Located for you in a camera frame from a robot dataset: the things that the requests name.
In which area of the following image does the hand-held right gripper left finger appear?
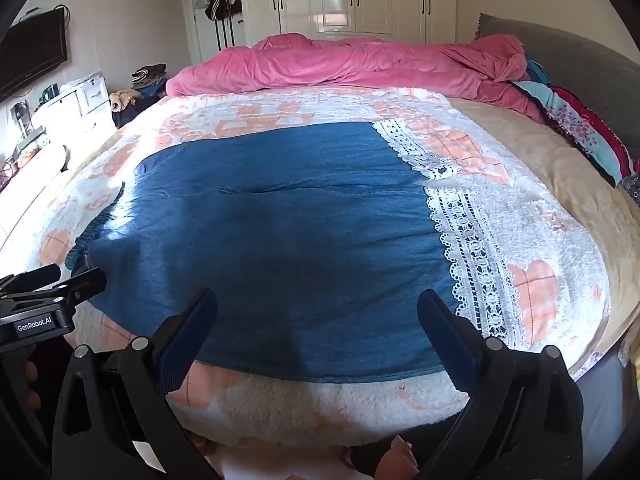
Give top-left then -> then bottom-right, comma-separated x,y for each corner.
50,287 -> 222,480

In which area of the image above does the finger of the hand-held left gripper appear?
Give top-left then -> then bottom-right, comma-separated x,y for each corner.
0,263 -> 62,295
54,268 -> 108,312

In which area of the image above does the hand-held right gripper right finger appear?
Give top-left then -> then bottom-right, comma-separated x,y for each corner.
416,289 -> 586,480

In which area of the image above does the blue denim pants lace trim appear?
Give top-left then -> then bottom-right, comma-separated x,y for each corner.
65,119 -> 532,387

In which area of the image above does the person's left hand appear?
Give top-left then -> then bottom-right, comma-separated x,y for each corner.
24,361 -> 43,411

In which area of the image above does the white low sideboard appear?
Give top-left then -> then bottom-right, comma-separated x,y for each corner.
0,110 -> 118,256

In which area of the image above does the white orange fleece blanket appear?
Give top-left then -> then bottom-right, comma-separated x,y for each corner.
24,85 -> 614,450

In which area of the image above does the grey bed base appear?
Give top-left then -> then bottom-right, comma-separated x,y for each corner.
575,344 -> 640,443

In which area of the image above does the black cloth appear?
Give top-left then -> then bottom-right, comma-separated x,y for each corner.
110,96 -> 162,129

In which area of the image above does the white drawer cabinet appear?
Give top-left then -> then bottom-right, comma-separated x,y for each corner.
56,72 -> 112,128

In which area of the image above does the beige fluffy cloth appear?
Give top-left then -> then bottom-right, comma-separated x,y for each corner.
108,88 -> 144,114

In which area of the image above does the beige bed sheet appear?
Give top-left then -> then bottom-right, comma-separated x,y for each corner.
449,97 -> 640,361

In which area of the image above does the stack of folded dark clothes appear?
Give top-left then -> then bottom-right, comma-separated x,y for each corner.
130,63 -> 169,97

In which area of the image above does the black television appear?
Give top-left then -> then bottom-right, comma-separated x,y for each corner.
0,7 -> 69,104

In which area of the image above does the blue and magenta patterned cloth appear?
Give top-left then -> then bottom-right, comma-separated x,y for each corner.
511,79 -> 635,187

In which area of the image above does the white door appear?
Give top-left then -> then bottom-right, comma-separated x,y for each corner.
179,0 -> 247,65

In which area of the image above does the pink duvet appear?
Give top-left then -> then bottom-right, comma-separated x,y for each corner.
165,32 -> 547,122

